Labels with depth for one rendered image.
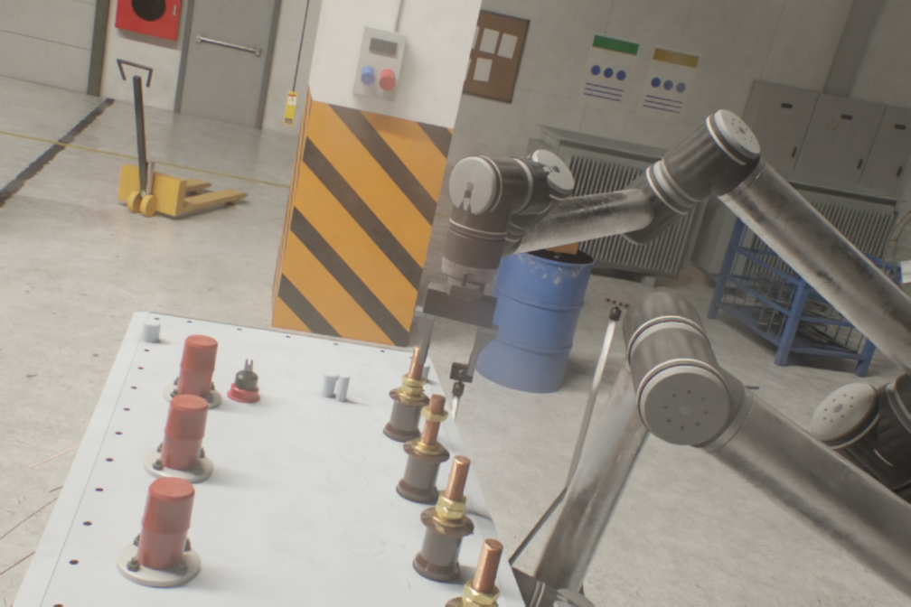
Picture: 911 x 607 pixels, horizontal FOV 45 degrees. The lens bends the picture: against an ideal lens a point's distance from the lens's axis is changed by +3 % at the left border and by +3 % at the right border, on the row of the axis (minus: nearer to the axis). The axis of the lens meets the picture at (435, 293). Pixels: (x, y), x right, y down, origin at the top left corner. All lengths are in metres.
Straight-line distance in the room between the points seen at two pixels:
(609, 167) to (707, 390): 8.57
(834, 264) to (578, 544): 0.98
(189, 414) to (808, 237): 1.51
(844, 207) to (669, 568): 6.68
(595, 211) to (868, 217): 9.19
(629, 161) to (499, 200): 8.63
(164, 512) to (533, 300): 5.22
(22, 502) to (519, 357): 3.30
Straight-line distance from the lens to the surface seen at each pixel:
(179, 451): 2.03
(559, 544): 2.25
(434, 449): 2.09
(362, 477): 2.16
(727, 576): 5.43
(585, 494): 2.19
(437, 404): 2.05
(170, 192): 9.32
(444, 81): 6.86
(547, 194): 2.02
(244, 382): 2.39
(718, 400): 1.83
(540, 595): 2.16
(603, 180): 10.30
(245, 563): 1.82
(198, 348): 2.31
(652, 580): 5.15
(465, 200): 1.92
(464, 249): 1.92
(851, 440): 3.00
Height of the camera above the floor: 2.30
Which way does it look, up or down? 15 degrees down
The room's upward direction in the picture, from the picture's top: 13 degrees clockwise
